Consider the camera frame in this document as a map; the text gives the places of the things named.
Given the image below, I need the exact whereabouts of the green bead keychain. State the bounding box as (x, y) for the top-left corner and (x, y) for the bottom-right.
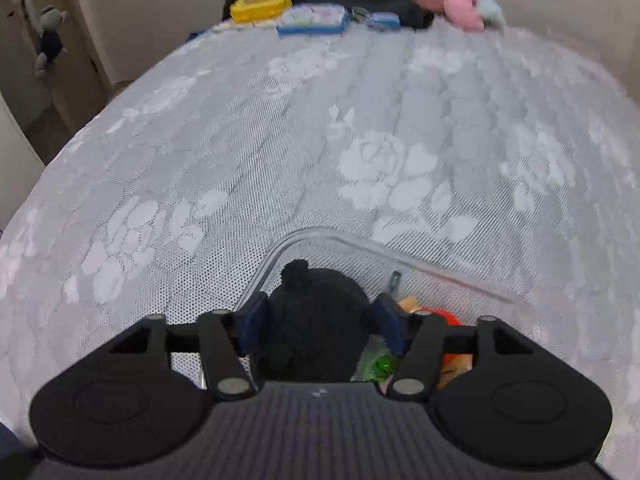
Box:
(360, 350), (396, 378)

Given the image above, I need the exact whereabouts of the red hooded doll keychain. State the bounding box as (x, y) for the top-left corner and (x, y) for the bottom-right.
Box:
(397, 296), (476, 391)

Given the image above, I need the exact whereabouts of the grey hanging plush toy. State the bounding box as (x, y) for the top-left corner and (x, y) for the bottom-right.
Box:
(7, 0), (69, 78)

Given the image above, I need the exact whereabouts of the small blue clip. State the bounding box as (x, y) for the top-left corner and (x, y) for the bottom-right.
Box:
(350, 6), (402, 31)

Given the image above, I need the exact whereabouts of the clear glass container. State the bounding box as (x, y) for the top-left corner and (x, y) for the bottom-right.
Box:
(200, 227), (531, 396)

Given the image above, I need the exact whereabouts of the yellow round container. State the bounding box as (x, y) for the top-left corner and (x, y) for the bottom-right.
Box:
(230, 0), (293, 23)

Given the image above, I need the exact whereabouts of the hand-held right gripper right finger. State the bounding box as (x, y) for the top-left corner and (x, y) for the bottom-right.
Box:
(372, 292), (536, 402)

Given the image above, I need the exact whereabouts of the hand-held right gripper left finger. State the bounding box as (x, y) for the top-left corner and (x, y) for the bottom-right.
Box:
(107, 292), (274, 402)

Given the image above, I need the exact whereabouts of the black plush cat toy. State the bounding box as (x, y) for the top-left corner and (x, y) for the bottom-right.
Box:
(252, 259), (373, 383)

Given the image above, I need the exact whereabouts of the wooden door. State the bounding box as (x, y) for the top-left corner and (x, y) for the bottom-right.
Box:
(5, 0), (113, 131)

